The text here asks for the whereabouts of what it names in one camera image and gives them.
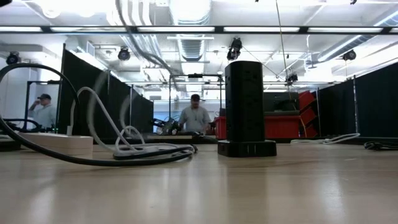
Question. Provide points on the black tower power strip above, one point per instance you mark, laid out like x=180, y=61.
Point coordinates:
x=245, y=102

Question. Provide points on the white power strip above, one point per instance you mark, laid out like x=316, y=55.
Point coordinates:
x=68, y=141

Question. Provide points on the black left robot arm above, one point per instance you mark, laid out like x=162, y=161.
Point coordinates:
x=3, y=2

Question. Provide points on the background black robot arm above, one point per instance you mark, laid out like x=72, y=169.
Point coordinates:
x=46, y=128
x=168, y=126

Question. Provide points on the person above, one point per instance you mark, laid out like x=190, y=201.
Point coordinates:
x=195, y=118
x=43, y=115

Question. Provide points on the light wood desk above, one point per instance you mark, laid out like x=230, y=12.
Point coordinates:
x=164, y=137

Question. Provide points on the black partition panel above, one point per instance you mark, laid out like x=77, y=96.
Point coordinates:
x=376, y=105
x=143, y=118

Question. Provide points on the black ceiling spotlight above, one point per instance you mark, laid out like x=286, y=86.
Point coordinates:
x=123, y=54
x=291, y=78
x=13, y=59
x=349, y=55
x=234, y=49

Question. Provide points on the black monitor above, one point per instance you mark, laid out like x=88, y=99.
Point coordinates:
x=281, y=101

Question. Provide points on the red storage bin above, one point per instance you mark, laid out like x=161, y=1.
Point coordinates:
x=283, y=126

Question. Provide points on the red stacked shelf bins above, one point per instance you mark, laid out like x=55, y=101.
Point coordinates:
x=308, y=116

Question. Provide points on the silver ventilation duct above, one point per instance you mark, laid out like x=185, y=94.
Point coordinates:
x=191, y=46

